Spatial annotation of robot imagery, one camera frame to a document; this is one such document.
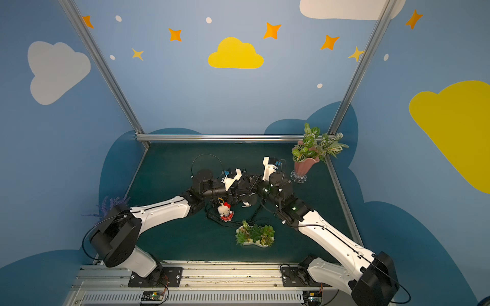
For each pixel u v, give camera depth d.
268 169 0.67
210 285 0.73
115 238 0.44
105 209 0.71
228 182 0.69
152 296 0.72
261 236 0.80
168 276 0.74
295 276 0.74
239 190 0.72
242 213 0.93
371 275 0.39
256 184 0.64
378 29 0.75
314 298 0.72
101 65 0.84
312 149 0.86
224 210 0.84
